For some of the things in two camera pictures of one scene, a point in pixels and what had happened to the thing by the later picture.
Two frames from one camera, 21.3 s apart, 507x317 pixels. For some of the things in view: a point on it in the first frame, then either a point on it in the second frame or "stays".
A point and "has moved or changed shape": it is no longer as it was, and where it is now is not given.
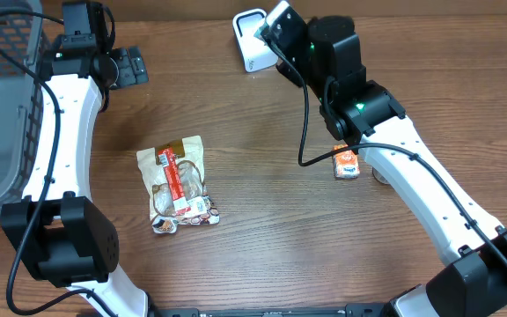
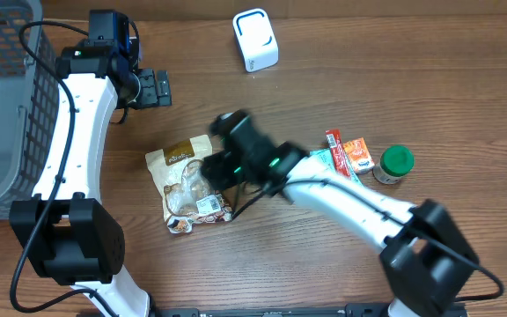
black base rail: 350,310 stays
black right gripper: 291,77 → 216,172
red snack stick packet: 180,203 → 338,154
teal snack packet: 262,33 → 326,156
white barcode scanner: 255,55 stays
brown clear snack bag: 173,173 has moved or changed shape
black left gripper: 128,67 → 149,88
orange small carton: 346,164 has moved or changed shape
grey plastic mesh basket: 7,105 stays
